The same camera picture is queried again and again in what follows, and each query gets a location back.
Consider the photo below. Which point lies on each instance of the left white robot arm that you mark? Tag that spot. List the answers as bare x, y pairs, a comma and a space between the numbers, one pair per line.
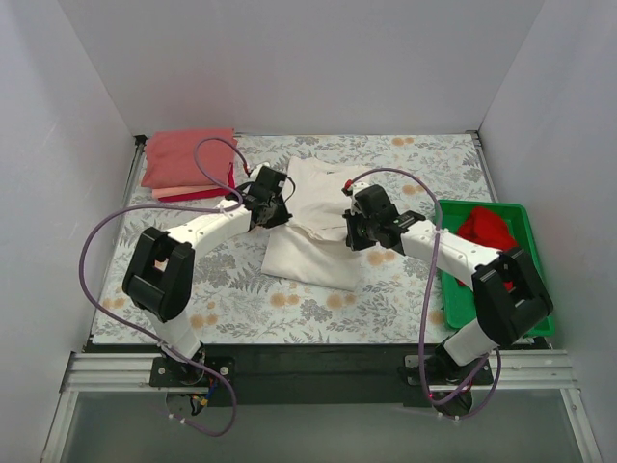
159, 277

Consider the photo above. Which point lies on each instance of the red crumpled t-shirt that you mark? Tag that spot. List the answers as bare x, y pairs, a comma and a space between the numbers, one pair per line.
485, 228

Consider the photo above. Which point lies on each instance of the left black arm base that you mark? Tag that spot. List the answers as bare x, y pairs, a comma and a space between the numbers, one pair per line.
190, 390

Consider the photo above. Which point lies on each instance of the folded crimson t-shirt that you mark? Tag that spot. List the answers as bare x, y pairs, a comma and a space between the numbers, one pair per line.
212, 193

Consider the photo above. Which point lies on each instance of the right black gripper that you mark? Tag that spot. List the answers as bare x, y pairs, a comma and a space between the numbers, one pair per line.
354, 231

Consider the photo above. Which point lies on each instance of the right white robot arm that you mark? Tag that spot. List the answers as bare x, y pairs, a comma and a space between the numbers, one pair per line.
509, 294

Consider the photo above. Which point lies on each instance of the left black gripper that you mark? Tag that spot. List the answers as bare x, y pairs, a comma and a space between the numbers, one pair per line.
276, 212

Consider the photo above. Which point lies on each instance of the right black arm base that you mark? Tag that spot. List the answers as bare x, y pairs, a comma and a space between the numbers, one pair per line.
440, 370

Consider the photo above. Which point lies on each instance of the folded light peach t-shirt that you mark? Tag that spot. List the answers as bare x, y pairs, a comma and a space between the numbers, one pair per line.
158, 193

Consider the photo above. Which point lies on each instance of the folded salmon pink t-shirt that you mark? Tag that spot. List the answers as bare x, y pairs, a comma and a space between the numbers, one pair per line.
170, 157

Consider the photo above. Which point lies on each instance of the white printed t-shirt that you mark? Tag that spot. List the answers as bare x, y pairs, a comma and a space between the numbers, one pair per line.
310, 248

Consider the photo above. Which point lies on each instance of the aluminium frame rail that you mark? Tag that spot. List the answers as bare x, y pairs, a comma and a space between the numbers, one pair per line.
311, 374

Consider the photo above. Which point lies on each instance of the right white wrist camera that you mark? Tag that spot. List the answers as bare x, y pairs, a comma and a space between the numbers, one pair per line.
352, 190

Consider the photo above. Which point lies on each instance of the green plastic tray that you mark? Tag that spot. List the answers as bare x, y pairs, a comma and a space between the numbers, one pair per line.
458, 301

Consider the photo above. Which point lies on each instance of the floral patterned table mat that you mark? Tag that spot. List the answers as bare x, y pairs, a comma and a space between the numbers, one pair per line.
233, 302

